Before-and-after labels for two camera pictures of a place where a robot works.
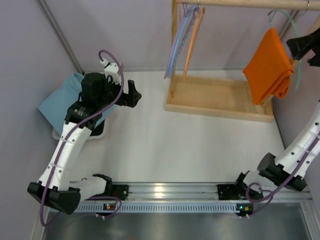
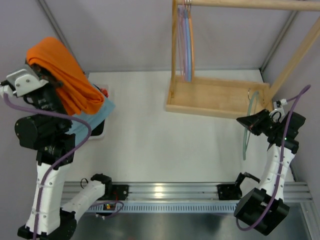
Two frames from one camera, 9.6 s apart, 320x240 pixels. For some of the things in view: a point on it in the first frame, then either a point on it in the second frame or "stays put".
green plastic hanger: x=297 y=31 → x=246 y=133
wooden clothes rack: x=227 y=96 stays put
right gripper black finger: x=298 y=53 → x=247 y=123
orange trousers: x=269 y=70 → x=77 y=94
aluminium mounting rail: x=193 y=197 stays put
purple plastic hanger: x=166 y=72 → x=183 y=10
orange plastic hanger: x=200 y=12 → x=192 y=43
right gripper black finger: x=305 y=42 → x=256 y=122
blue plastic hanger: x=172 y=61 → x=188 y=44
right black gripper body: x=302 y=45 → x=264 y=124
